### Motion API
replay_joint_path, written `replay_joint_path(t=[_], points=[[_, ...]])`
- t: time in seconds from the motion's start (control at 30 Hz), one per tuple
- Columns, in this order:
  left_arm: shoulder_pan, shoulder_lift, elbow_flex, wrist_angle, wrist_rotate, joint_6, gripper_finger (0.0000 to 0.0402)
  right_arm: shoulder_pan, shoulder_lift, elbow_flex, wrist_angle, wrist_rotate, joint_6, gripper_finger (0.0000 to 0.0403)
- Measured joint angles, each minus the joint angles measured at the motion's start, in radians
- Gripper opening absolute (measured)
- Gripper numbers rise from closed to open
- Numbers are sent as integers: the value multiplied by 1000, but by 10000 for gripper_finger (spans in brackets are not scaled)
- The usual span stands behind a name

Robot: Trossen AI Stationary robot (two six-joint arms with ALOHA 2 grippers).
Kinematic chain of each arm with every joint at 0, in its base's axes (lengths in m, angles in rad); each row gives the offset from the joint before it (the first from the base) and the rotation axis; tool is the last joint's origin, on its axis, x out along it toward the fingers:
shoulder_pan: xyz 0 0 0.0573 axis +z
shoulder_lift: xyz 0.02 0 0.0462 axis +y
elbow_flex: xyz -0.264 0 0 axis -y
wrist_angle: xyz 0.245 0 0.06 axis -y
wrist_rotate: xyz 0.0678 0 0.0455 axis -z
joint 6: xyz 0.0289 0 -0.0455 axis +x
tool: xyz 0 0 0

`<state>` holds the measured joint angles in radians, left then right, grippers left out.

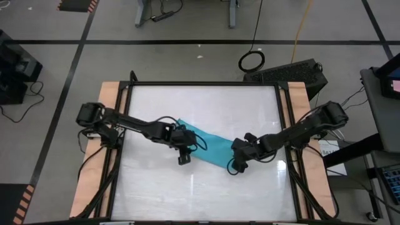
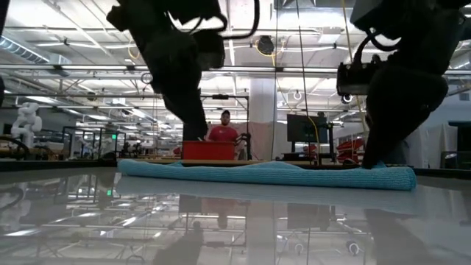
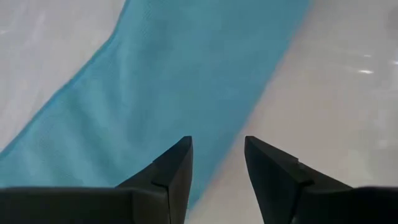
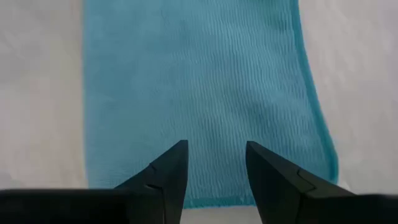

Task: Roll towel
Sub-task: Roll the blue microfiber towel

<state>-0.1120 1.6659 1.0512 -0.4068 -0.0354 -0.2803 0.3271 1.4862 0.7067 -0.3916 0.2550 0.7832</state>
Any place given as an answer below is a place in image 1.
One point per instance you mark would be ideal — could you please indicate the black monitor with lit screen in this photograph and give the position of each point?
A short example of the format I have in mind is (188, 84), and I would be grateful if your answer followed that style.
(390, 81)

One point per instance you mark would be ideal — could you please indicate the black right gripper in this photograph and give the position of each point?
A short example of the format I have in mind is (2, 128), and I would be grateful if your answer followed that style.
(253, 149)

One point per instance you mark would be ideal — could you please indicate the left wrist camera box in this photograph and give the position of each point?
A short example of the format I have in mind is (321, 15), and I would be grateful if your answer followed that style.
(190, 138)

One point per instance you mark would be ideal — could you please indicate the black equipment stack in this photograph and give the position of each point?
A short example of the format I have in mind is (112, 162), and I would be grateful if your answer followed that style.
(12, 72)

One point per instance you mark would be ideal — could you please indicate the black metal table frame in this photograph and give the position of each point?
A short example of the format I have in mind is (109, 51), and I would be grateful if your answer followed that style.
(203, 83)

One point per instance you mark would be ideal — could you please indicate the white printed paper sheet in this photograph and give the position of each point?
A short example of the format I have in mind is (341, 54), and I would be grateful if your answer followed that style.
(336, 162)

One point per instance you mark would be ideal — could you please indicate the black hazard-striped floor mat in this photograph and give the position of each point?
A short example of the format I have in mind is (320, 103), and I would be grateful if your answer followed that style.
(75, 5)
(12, 203)

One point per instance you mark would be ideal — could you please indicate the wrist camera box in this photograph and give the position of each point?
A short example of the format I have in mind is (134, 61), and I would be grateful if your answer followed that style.
(190, 138)
(239, 145)

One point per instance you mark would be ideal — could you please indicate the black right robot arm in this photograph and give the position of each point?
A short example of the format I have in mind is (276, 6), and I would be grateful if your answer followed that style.
(306, 128)

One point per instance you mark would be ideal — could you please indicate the blue microfibre towel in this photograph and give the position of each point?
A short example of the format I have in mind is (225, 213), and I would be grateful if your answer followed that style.
(215, 147)

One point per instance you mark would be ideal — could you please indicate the black power strip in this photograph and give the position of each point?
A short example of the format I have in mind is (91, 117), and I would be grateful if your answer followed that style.
(162, 16)

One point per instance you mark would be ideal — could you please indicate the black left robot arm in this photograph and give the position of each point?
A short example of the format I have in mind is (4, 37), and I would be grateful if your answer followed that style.
(125, 120)

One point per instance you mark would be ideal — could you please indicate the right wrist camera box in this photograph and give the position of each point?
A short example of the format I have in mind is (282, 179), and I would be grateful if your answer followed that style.
(239, 145)

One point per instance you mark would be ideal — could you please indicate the black cart leg bar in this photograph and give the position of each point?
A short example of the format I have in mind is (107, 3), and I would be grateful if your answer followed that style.
(353, 150)

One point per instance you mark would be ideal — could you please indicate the keyboard with blue keys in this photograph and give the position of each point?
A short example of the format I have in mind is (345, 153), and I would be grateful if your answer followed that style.
(392, 184)

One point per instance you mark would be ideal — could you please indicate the grey cart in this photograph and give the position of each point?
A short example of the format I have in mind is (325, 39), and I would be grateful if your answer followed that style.
(382, 118)

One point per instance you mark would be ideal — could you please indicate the black caster wheel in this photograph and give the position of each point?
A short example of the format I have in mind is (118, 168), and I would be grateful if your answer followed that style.
(372, 216)

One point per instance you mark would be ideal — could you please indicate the grey desk leg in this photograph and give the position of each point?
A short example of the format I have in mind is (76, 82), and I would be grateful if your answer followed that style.
(141, 12)
(233, 14)

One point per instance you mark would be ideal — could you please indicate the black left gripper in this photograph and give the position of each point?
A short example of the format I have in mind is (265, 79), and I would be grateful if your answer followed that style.
(178, 139)

